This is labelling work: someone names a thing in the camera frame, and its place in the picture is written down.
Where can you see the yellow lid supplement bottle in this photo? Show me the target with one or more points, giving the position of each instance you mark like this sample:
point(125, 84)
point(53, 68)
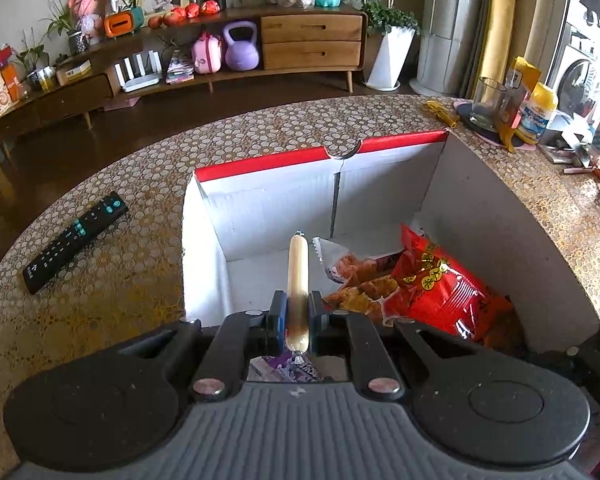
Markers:
point(536, 115)

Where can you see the orange fried snack packet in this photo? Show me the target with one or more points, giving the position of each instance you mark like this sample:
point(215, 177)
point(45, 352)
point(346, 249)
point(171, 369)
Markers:
point(360, 285)

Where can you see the yellow flat box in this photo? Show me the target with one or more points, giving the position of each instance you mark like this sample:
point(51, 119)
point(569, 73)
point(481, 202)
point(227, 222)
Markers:
point(73, 72)

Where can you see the white planter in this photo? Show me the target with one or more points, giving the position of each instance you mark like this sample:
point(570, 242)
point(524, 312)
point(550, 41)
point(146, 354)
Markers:
point(389, 57)

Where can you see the clear glass cup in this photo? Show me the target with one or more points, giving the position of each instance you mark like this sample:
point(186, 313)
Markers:
point(487, 105)

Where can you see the red cardboard box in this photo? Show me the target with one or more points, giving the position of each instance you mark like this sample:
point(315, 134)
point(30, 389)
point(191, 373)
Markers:
point(480, 220)

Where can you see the wooden TV cabinet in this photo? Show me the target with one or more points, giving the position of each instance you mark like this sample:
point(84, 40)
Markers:
point(300, 27)

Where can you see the green potted tree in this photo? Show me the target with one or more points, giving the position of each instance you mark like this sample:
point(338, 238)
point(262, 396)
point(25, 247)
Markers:
point(380, 0)

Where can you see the grey standing air conditioner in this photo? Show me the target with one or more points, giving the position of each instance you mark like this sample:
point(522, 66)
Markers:
point(450, 25)

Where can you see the white router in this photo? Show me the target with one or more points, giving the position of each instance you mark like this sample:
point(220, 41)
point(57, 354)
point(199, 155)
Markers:
point(140, 77)

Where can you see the dark round coaster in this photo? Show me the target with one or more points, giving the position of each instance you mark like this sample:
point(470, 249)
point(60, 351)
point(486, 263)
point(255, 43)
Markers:
point(462, 115)

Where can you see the purple kettlebell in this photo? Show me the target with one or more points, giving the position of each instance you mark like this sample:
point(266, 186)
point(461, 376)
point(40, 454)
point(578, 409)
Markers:
point(241, 52)

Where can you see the pile of books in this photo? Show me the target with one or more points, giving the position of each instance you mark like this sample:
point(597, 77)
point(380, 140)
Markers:
point(567, 145)

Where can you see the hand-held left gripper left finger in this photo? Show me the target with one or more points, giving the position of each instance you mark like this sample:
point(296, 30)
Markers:
point(279, 320)

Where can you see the small potted plant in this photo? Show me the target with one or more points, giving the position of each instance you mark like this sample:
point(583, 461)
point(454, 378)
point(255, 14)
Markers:
point(77, 40)

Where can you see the tall yellow packet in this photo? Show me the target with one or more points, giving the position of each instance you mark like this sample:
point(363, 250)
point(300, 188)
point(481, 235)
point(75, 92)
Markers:
point(522, 72)

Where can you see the small yellow wrapper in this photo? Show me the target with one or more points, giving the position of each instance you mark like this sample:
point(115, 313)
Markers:
point(442, 112)

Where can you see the wooden cabinet drawer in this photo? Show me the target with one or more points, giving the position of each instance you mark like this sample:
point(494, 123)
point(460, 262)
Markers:
point(312, 55)
point(310, 27)

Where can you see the purple candy wrapper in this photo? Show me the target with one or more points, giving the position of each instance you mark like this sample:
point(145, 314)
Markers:
point(280, 370)

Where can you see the stack of magazines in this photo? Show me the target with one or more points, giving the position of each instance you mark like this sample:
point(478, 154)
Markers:
point(180, 70)

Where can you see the white washing machine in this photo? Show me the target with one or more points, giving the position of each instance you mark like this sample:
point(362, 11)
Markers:
point(580, 70)

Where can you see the red snack packet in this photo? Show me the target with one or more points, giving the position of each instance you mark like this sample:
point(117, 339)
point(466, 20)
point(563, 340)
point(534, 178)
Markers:
point(440, 290)

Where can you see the yellow curtain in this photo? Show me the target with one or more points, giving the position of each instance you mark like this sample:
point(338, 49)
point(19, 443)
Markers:
point(500, 20)

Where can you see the orange green box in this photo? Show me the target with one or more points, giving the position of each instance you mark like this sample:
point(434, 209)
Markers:
point(124, 22)

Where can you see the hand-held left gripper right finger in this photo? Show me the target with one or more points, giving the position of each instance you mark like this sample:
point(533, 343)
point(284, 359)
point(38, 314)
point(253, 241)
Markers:
point(316, 322)

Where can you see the pink case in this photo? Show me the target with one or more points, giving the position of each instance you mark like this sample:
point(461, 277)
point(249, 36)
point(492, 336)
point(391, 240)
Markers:
point(207, 55)

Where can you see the black remote control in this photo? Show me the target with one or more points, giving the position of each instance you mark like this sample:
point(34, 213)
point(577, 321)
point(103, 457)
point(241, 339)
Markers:
point(75, 242)

